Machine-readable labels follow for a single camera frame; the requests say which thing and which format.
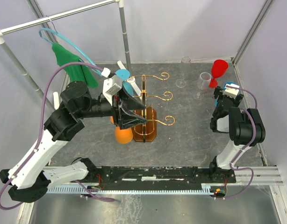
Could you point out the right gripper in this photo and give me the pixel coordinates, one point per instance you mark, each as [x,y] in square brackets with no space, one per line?
[219,92]

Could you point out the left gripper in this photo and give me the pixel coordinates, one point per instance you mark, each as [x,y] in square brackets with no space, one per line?
[121,117]

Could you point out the clear wine glass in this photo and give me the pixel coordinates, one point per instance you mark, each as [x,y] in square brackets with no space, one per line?
[185,65]
[202,84]

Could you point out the red wine glass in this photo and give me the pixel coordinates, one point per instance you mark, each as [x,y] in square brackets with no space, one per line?
[218,69]

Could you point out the blue front wine glass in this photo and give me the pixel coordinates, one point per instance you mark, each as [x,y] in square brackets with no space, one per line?
[224,87]

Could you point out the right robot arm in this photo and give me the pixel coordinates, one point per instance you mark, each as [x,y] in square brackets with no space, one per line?
[244,127]

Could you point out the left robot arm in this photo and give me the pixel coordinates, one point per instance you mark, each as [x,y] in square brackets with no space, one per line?
[28,180]

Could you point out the orange wine glass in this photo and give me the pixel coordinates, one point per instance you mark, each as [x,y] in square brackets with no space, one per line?
[123,136]

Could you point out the brown wooden rack base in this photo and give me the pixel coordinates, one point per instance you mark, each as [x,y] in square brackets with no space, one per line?
[146,132]

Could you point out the light blue back glass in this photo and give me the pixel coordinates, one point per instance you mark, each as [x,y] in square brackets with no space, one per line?
[124,74]

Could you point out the blue clothes hanger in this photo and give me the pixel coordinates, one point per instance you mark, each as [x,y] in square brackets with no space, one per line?
[71,44]

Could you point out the green cloth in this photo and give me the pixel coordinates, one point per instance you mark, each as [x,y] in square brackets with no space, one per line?
[75,72]

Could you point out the gold wire glass rack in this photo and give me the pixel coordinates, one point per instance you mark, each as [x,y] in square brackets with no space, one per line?
[143,95]

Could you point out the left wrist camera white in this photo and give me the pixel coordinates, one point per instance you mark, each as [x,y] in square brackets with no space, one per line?
[111,85]

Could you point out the light blue cable duct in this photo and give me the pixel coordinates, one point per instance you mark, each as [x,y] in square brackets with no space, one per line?
[77,189]

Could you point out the silver clothes rail frame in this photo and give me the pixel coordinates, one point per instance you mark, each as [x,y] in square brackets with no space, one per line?
[88,30]

